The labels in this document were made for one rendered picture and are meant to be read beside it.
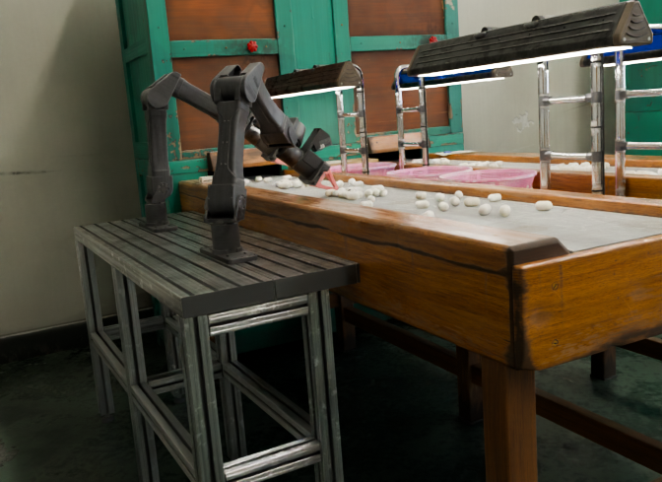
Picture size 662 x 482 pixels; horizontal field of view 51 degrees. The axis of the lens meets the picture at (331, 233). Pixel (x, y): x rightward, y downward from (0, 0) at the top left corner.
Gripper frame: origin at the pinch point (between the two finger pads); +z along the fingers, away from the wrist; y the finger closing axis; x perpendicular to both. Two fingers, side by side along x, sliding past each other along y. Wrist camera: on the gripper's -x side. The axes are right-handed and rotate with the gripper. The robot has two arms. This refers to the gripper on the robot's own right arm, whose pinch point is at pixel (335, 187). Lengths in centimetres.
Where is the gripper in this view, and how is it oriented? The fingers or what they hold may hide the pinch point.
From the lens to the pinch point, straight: 197.5
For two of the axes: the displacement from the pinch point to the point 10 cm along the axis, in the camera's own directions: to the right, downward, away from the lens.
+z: 7.3, 5.2, 4.4
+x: -5.2, 8.4, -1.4
